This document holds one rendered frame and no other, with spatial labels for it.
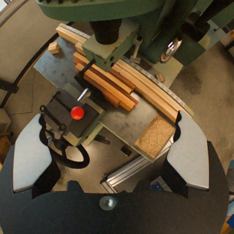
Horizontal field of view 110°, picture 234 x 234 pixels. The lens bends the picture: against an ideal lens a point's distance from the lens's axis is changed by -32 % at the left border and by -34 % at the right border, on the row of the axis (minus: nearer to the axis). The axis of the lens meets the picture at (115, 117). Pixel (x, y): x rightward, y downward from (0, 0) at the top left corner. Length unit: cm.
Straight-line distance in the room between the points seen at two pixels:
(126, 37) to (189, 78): 146
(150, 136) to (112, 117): 13
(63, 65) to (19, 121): 144
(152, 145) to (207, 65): 179
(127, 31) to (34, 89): 154
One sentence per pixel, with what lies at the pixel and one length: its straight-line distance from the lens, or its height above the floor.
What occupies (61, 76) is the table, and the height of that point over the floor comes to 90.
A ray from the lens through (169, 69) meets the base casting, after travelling 60.
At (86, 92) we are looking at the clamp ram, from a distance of 35.
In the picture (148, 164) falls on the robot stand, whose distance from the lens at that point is 119.
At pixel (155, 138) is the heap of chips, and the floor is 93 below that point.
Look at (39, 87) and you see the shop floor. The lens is 167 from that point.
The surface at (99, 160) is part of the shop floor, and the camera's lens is 136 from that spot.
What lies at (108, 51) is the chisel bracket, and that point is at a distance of 26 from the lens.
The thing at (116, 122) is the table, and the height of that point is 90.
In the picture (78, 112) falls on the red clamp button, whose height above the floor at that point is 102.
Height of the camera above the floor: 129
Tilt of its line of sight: 87 degrees down
